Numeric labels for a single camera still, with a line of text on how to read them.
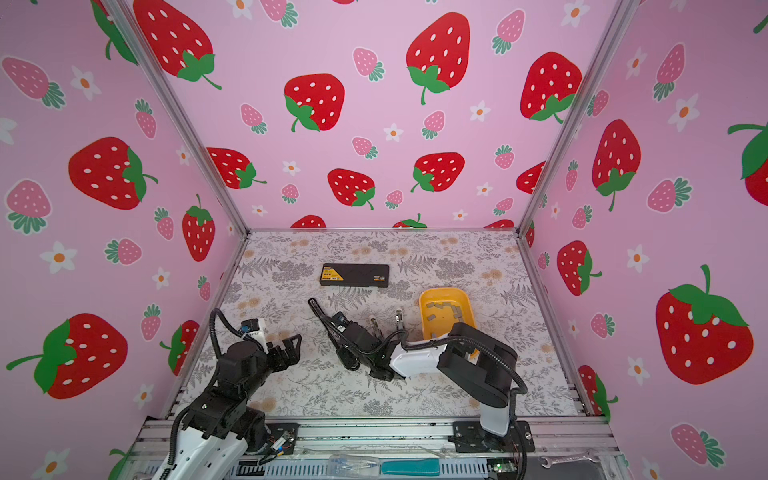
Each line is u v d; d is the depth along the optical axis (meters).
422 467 0.70
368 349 0.67
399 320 0.95
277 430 0.76
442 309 0.99
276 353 0.70
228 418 0.55
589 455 0.71
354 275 1.05
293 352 0.72
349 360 0.77
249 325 0.69
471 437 0.73
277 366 0.70
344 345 0.66
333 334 0.90
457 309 0.98
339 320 0.75
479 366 0.47
